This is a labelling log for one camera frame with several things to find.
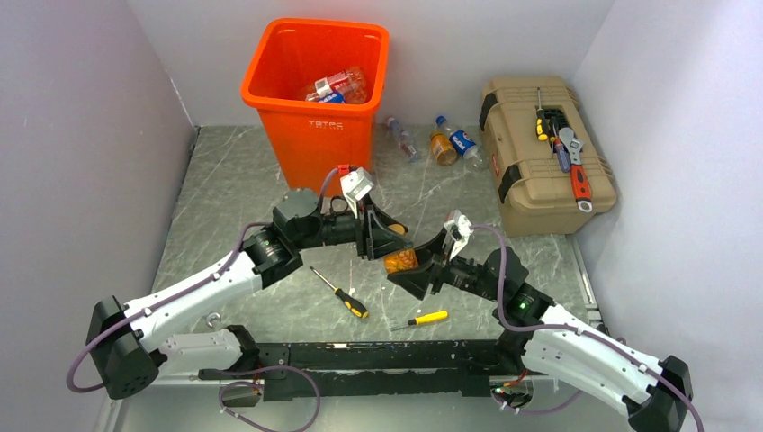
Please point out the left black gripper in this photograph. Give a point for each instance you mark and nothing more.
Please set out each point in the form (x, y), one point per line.
(374, 238)

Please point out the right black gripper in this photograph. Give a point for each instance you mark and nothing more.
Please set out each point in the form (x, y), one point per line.
(432, 255)

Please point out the small orange juice bottle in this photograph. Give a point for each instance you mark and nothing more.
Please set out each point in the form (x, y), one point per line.
(403, 260)

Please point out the orange bottle blue cap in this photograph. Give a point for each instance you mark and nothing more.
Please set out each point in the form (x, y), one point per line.
(441, 148)

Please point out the crushed clear bottle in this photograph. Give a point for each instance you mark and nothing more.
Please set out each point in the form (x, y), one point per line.
(403, 139)

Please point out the red label water bottle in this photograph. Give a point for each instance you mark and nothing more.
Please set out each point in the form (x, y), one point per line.
(351, 82)

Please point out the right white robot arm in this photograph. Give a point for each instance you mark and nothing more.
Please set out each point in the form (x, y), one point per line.
(541, 336)

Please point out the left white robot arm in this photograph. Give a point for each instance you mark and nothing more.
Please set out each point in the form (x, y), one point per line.
(133, 343)

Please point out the orange plastic bin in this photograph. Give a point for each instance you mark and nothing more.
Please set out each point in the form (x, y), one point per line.
(311, 138)

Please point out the small yellow screwdriver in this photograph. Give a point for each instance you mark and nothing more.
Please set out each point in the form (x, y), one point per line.
(429, 318)

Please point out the black yellow screwdriver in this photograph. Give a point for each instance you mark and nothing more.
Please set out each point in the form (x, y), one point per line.
(350, 302)

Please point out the Pepsi bottle near toolbox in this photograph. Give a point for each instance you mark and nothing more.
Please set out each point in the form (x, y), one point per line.
(468, 149)

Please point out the tan plastic toolbox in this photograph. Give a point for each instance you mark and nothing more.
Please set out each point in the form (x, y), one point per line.
(534, 196)

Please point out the blue red screwdriver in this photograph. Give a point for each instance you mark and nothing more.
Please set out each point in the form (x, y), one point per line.
(559, 149)

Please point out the orange adjustable wrench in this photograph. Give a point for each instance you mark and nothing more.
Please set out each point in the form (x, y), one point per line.
(578, 178)

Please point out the yellow screwdriver on toolbox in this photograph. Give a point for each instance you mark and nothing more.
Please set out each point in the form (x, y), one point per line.
(541, 126)

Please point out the small silver wrench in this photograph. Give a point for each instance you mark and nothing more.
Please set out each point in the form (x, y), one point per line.
(213, 320)

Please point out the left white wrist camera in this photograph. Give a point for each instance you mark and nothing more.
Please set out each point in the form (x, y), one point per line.
(355, 186)

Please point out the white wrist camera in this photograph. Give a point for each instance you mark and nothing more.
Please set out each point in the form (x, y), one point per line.
(457, 234)
(355, 186)

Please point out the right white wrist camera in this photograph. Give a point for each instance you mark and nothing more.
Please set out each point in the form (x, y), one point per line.
(457, 234)

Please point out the black base frame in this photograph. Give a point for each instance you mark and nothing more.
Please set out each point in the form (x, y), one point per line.
(286, 371)

